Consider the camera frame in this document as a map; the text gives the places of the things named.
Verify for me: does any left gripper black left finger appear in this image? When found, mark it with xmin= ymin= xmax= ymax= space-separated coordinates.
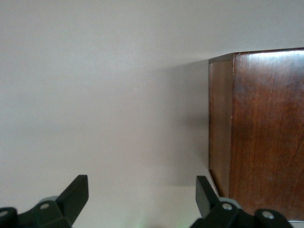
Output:
xmin=0 ymin=175 xmax=89 ymax=228

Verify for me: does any dark wooden drawer cabinet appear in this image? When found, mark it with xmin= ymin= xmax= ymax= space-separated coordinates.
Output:
xmin=208 ymin=47 xmax=304 ymax=223

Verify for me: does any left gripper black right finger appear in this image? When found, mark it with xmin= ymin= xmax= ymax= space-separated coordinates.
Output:
xmin=190 ymin=175 xmax=293 ymax=228

